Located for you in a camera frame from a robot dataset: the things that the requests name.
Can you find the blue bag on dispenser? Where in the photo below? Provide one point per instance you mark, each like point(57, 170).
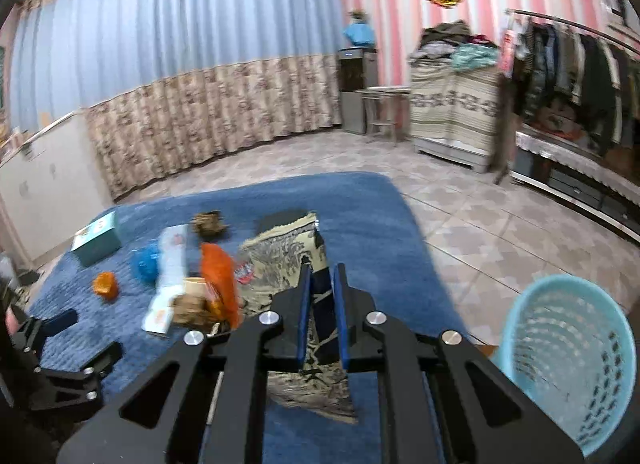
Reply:
point(359, 34)

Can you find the orange plastic wrapper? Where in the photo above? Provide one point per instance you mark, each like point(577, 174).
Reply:
point(220, 279)

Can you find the blue plastic bag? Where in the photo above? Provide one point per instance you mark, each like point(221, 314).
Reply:
point(145, 266)

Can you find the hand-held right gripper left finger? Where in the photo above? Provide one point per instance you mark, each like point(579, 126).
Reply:
point(302, 316)

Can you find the long white packet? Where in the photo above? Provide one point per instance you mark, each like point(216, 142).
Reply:
point(167, 269)

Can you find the small orange round item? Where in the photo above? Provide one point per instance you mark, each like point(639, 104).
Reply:
point(105, 286)

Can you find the metal clothes rack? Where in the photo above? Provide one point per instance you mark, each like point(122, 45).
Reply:
point(565, 18)

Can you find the small wooden stool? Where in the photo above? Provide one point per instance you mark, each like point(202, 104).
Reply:
point(385, 108)

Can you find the beige black patterned bag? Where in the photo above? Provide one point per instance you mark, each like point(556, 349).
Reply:
point(280, 256)

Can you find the brown paper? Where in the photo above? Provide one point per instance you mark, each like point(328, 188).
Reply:
point(210, 226)
point(190, 311)

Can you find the row of hanging clothes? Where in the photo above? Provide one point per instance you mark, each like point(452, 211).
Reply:
point(575, 73)

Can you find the dark small cabinet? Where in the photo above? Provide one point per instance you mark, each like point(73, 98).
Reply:
point(355, 93)

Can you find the low cabinet with lace cloth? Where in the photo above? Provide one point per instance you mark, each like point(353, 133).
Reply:
point(565, 168)

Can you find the pile of folded clothes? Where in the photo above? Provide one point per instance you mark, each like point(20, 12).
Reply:
point(450, 46)

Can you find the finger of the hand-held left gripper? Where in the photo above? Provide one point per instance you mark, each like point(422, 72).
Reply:
point(90, 371)
point(52, 325)

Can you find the red blue wrapper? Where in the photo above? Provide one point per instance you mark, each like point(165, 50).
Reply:
point(245, 274)

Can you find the cabinet with patterned cloth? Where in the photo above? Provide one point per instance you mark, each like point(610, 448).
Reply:
point(452, 113)

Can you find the blue rug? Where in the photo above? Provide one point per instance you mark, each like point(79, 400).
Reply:
point(380, 254)

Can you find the light blue plastic basket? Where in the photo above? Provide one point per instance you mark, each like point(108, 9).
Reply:
point(560, 344)

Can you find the small tan cardboard box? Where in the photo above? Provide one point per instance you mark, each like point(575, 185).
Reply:
point(195, 288)

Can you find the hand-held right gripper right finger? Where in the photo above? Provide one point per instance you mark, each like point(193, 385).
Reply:
point(343, 316)

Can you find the blue and floral curtain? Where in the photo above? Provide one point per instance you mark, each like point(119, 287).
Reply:
point(175, 68)

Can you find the teal cardboard box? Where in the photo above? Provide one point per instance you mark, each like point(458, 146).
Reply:
point(97, 244)

